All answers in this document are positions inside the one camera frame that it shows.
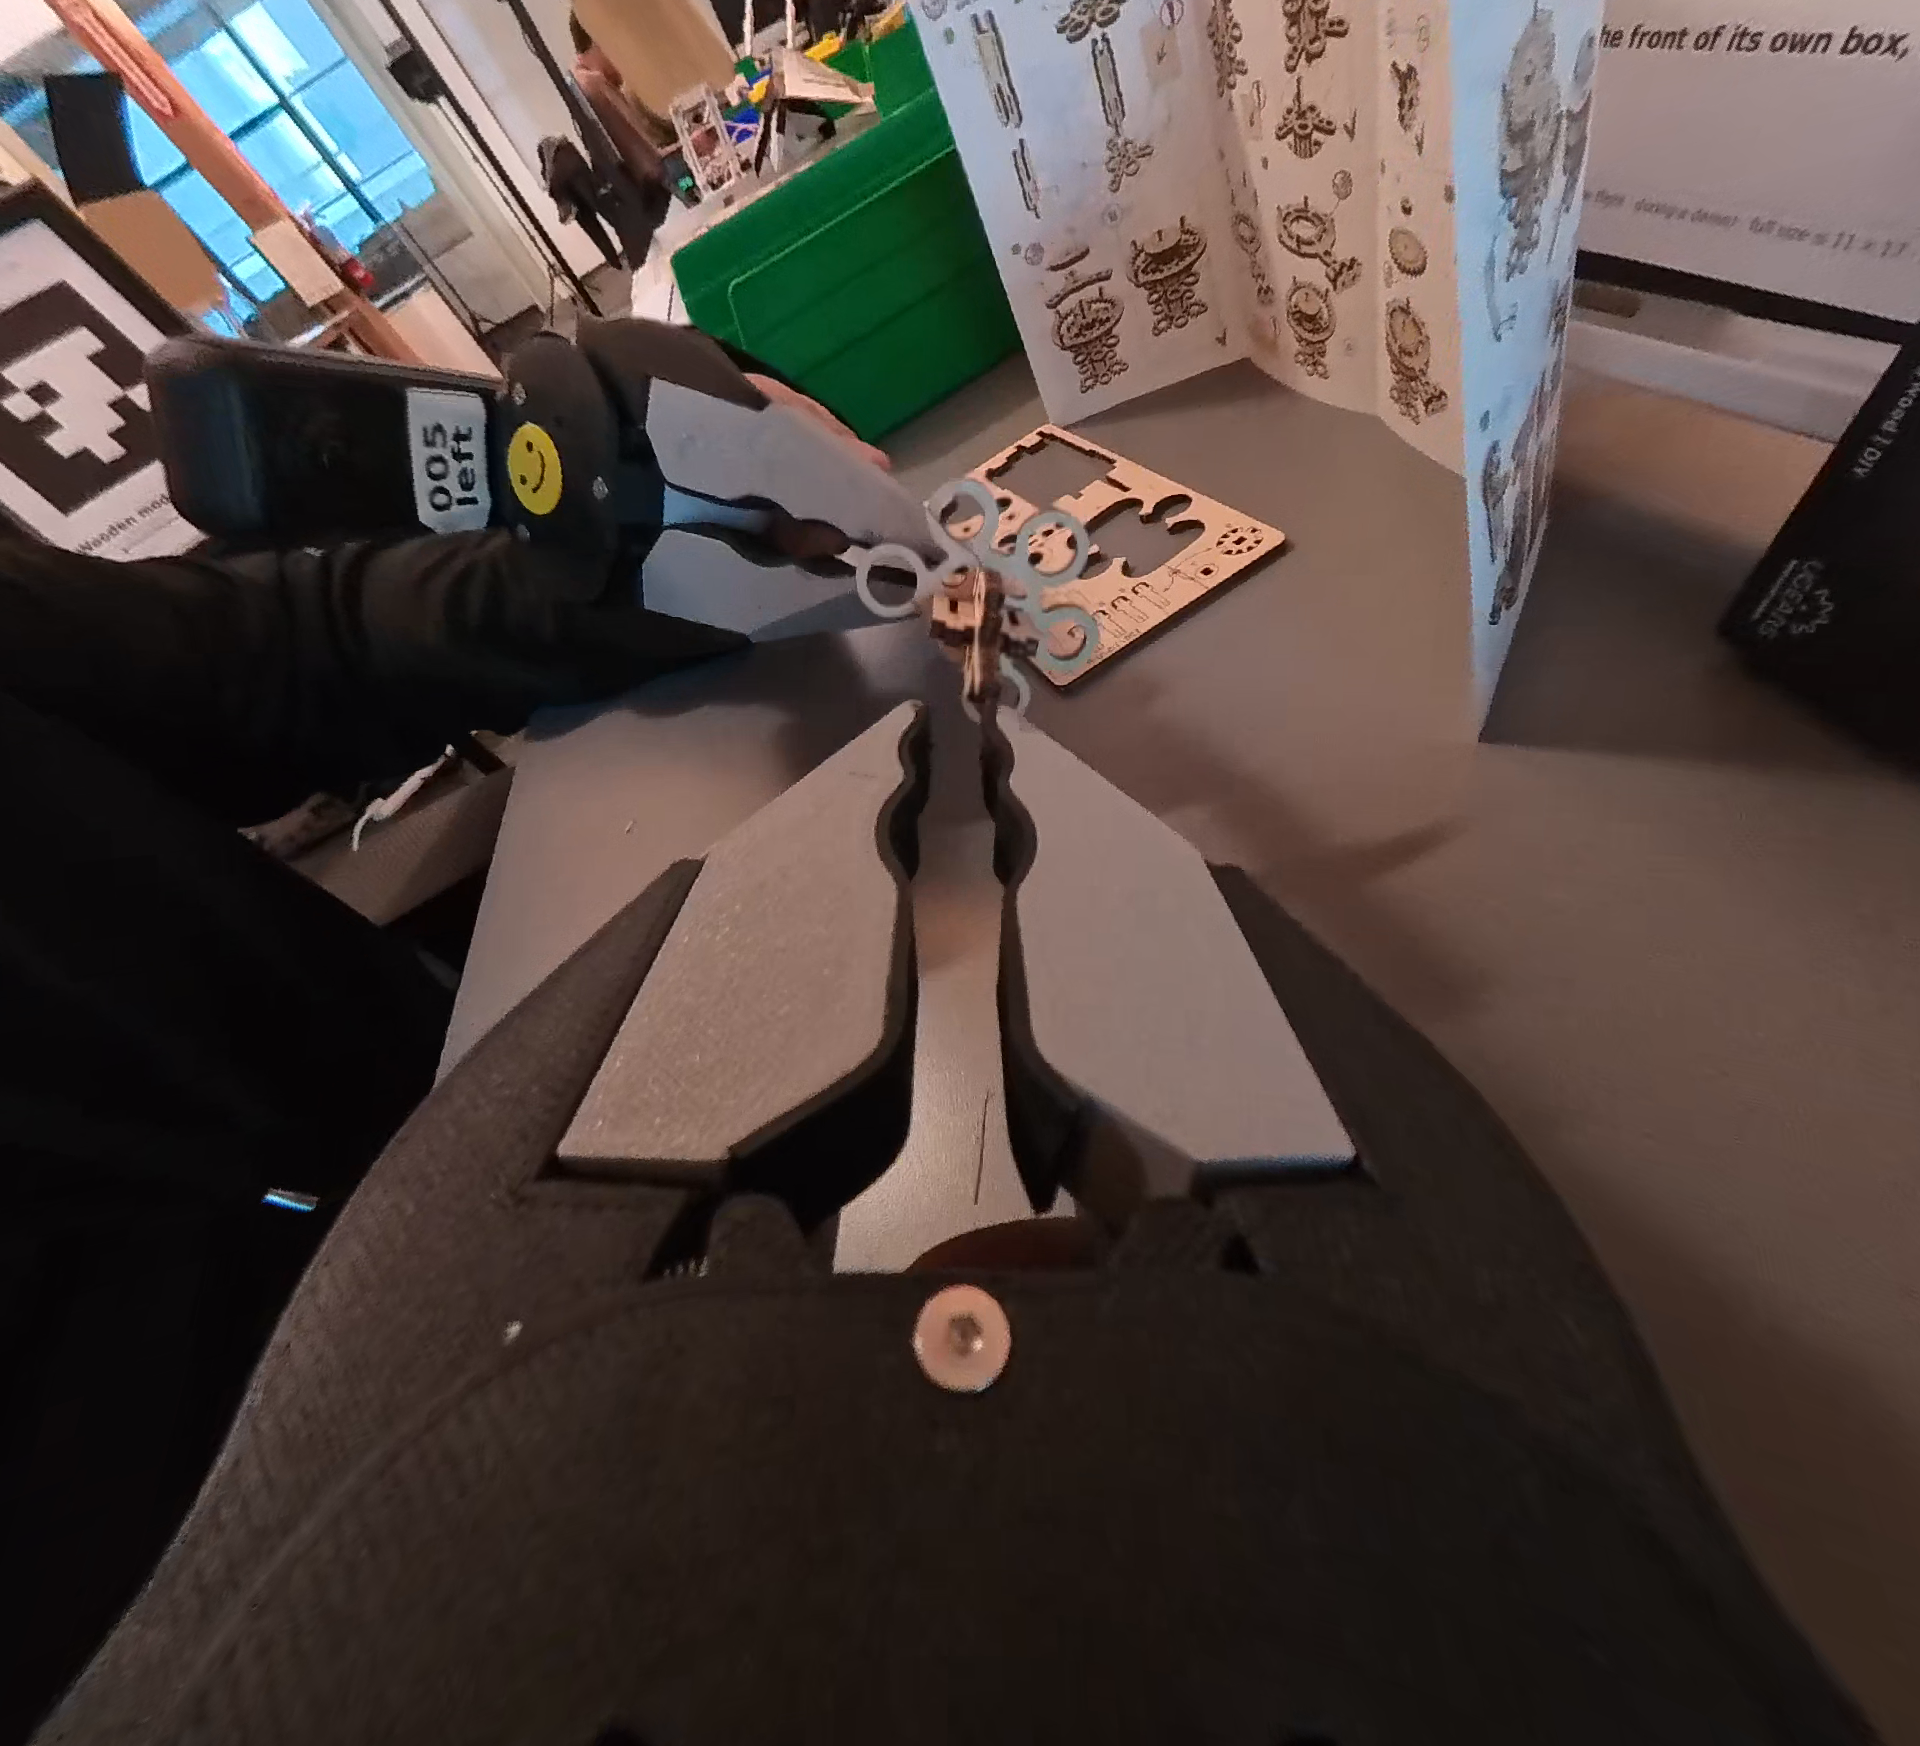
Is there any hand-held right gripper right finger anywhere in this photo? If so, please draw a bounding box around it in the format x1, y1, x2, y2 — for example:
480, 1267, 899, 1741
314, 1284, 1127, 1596
986, 722, 1361, 1221

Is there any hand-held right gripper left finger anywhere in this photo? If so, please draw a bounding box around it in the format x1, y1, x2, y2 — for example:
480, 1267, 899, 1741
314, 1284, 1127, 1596
554, 700, 932, 1224

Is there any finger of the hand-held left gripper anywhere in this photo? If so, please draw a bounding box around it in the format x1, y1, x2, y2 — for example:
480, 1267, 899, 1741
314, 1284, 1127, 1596
642, 527, 872, 648
645, 377, 965, 572

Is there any wooden model assembly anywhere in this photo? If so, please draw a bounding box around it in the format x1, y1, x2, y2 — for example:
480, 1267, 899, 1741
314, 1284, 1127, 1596
858, 478, 1104, 727

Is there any person's left forearm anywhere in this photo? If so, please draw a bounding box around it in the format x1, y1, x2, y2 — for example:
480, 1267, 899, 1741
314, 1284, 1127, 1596
0, 522, 752, 825

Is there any plywood parts sheet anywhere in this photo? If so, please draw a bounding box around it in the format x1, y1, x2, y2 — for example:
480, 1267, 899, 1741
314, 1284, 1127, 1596
958, 422, 1289, 689

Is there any black model kit box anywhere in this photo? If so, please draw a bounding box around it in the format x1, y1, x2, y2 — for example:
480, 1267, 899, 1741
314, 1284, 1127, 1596
1717, 327, 1920, 765

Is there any person's left hand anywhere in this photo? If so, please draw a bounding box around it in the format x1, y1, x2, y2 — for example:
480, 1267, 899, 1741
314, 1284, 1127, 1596
741, 371, 894, 473

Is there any green plastic bin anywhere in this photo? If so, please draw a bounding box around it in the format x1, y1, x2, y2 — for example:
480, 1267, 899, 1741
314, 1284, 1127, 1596
810, 12, 942, 123
670, 102, 1025, 442

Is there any clear plastic box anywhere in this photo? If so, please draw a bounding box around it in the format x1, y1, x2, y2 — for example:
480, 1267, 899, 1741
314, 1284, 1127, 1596
668, 89, 752, 205

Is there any folded instruction booklet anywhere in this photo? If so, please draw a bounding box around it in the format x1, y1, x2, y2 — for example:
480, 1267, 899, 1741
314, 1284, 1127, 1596
907, 0, 1623, 741

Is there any white instruction board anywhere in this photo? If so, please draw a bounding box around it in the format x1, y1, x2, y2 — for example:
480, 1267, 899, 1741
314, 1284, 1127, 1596
1574, 0, 1920, 323

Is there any thin white cord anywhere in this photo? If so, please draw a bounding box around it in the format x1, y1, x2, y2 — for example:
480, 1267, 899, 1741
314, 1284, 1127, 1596
349, 743, 459, 855

